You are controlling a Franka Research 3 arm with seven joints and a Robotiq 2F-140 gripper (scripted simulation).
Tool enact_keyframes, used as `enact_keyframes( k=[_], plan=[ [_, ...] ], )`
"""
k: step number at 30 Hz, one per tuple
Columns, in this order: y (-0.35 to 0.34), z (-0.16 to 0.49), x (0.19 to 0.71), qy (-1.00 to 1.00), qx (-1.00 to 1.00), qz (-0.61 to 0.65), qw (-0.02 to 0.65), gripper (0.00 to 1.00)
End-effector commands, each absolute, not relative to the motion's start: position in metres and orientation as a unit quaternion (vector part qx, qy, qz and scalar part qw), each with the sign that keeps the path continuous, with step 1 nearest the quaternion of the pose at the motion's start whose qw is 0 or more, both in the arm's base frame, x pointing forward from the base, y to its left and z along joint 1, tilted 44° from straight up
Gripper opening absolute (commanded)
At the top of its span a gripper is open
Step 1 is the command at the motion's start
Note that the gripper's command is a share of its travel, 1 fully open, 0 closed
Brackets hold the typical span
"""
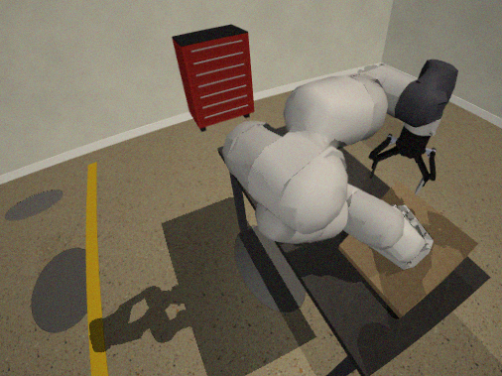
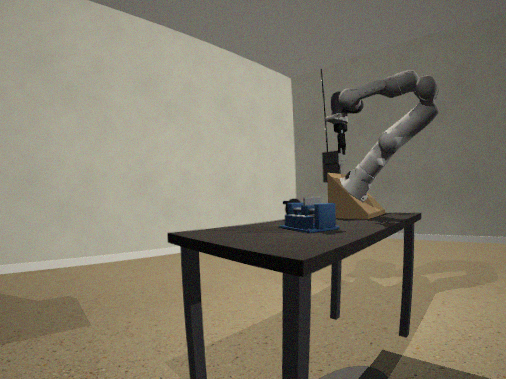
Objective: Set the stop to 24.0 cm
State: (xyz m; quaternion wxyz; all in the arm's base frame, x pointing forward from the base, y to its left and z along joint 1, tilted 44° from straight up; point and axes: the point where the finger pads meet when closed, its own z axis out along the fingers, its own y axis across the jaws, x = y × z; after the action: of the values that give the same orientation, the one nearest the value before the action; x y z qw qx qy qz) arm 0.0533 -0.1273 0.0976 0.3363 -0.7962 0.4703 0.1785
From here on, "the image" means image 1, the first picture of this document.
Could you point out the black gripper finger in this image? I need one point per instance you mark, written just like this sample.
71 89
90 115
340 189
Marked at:
426 176
376 157

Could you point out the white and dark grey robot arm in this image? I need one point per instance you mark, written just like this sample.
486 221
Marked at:
298 178

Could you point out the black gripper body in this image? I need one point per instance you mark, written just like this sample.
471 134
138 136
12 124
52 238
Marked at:
408 138

